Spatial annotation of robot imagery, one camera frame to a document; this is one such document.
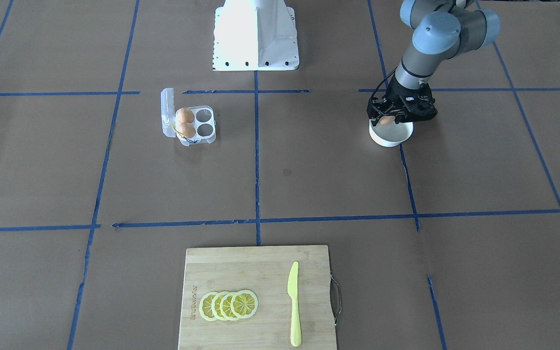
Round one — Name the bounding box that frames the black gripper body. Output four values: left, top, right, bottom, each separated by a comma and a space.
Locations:
367, 78, 438, 124

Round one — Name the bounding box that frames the brown egg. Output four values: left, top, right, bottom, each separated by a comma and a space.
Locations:
377, 115, 396, 125
175, 108, 195, 124
175, 122, 196, 139

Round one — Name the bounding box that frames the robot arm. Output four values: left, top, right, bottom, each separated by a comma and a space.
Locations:
395, 0, 501, 89

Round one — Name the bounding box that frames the clear plastic egg box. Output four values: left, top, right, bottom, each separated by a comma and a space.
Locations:
160, 88, 216, 146

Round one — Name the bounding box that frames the white bowl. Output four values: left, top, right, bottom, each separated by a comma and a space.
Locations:
367, 122, 414, 148

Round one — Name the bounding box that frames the yellow plastic knife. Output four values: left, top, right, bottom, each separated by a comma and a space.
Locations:
287, 261, 302, 347

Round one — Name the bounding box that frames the wooden cutting board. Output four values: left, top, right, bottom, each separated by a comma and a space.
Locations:
177, 245, 337, 350

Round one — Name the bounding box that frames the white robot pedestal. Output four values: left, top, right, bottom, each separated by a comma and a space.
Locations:
212, 0, 300, 71

